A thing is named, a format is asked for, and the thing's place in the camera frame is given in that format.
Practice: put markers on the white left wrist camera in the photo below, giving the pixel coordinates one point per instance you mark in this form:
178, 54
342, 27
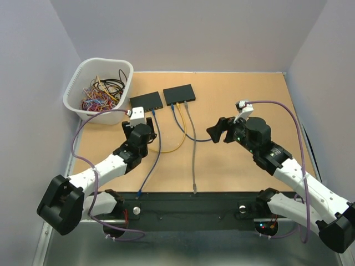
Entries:
136, 116

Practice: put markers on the white plastic basket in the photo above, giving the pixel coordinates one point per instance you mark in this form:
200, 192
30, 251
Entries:
104, 69

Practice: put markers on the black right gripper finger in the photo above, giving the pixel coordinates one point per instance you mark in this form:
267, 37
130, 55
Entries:
219, 128
216, 135

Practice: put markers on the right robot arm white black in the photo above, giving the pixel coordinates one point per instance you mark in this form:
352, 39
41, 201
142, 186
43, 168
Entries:
331, 216

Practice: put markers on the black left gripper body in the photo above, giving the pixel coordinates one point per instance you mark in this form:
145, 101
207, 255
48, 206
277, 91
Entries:
145, 151

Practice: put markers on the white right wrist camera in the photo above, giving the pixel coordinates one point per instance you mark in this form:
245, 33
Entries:
245, 110

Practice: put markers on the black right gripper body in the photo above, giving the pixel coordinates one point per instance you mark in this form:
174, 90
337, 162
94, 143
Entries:
239, 130

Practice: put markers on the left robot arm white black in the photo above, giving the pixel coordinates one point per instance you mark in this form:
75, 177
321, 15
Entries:
69, 200

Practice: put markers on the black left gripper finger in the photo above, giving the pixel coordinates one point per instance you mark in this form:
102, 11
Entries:
127, 129
149, 122

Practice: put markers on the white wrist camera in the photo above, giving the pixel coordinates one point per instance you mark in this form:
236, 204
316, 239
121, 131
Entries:
245, 110
136, 116

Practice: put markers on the black network switch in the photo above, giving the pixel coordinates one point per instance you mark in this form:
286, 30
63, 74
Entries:
179, 94
149, 102

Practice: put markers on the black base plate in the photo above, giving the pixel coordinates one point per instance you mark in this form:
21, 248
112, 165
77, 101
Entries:
204, 211

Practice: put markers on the aluminium mounting rail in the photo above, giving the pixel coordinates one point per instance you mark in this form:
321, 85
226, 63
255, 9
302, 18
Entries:
64, 216

